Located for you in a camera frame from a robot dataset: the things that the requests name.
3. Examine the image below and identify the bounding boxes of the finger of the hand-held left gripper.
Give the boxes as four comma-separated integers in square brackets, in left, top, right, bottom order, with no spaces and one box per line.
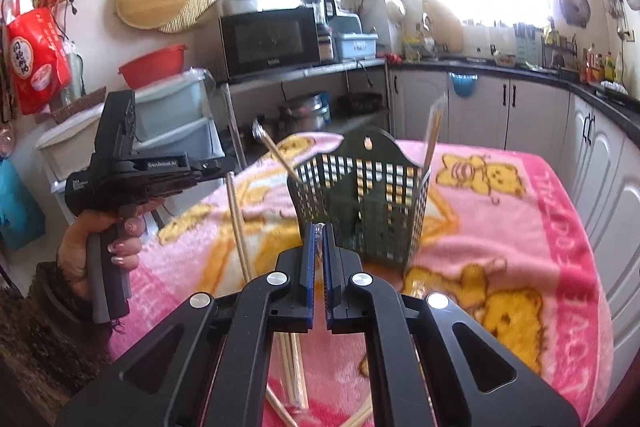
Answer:
[189,155,236,181]

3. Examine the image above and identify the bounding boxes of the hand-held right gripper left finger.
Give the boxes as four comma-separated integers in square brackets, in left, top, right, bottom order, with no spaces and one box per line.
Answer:
[55,223,326,427]

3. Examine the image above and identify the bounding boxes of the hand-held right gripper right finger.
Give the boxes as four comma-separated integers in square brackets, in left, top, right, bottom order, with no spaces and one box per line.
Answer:
[323,224,583,427]

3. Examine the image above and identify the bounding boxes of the wooden chopsticks pair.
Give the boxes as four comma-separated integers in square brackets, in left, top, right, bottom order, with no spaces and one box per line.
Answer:
[226,172,310,410]
[252,119,299,180]
[422,93,448,170]

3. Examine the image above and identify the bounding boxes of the green plastic utensil basket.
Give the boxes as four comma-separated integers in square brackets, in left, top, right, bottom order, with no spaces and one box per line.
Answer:
[286,125,432,272]

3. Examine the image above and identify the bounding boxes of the wooden chopstick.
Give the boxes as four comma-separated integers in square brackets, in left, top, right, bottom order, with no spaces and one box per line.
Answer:
[265,387,297,427]
[332,402,373,427]

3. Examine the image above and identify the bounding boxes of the person's left forearm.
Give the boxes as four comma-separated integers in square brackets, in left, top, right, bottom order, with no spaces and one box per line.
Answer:
[0,259,113,427]

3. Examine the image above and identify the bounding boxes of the person's left hand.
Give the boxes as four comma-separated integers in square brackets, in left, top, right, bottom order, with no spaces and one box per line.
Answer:
[56,201,163,303]

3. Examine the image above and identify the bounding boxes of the wrapped wooden chopsticks pair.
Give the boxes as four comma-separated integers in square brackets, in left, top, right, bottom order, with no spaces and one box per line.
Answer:
[422,93,448,170]
[252,119,299,180]

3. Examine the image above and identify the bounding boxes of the grey plastic drawer unit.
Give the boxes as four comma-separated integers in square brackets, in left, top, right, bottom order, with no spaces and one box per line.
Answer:
[36,69,226,180]

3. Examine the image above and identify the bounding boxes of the wicker basket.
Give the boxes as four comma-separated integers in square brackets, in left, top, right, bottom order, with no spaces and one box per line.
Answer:
[50,87,108,125]

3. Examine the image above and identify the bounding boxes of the stacked metal pots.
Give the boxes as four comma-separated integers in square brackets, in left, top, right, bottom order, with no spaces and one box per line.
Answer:
[277,93,331,132]

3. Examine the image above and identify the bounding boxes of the blue bag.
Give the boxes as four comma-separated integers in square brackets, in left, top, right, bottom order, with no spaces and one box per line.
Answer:
[0,157,47,253]

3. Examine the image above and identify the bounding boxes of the red plastic basin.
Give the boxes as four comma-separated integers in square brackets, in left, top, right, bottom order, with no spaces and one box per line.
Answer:
[118,45,188,90]

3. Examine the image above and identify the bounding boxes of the metal kitchen shelf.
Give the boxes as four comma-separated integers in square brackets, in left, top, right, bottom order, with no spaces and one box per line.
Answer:
[215,57,391,168]

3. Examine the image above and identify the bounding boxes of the black microwave oven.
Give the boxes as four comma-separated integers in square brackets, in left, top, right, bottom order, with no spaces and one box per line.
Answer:
[218,8,321,82]

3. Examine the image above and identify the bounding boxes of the red plastic bag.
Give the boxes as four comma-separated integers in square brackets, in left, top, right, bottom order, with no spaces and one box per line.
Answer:
[4,0,73,115]

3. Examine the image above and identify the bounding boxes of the black frying pan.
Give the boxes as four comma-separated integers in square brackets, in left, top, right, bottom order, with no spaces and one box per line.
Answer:
[340,93,386,116]

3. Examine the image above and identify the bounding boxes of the brown sauce jar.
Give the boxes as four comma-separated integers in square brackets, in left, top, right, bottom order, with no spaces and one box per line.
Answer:
[317,24,335,62]

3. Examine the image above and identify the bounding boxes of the pink printed blanket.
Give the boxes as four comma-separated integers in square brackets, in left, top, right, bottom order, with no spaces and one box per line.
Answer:
[107,132,613,427]

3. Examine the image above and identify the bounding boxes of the black blender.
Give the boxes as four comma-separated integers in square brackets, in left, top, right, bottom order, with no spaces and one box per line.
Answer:
[300,0,337,28]

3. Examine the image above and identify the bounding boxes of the blue hanging bin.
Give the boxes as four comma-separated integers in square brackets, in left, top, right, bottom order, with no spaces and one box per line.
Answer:
[449,72,478,100]

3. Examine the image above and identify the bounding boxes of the white hanging colander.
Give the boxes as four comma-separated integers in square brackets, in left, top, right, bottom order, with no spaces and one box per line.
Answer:
[385,0,407,25]

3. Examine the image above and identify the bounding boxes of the white kitchen cabinets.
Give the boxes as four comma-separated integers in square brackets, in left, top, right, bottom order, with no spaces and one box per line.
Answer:
[387,64,640,358]

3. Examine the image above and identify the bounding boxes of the wooden cutting board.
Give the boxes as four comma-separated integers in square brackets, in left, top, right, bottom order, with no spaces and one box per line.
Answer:
[422,0,465,54]

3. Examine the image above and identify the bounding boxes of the knife block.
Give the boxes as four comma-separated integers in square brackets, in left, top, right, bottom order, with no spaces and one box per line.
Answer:
[514,23,543,68]

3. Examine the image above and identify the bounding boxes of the spice rack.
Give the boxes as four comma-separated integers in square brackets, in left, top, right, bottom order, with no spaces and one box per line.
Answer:
[542,34,581,70]

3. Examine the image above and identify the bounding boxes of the black kitchen countertop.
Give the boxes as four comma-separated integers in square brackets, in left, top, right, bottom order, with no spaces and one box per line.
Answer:
[390,54,640,142]

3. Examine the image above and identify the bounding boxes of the row of condiment bottles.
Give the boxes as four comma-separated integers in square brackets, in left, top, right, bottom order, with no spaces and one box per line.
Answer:
[580,42,628,85]

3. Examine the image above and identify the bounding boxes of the round mesh splatter screen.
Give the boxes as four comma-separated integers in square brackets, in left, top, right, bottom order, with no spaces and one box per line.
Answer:
[559,0,592,29]

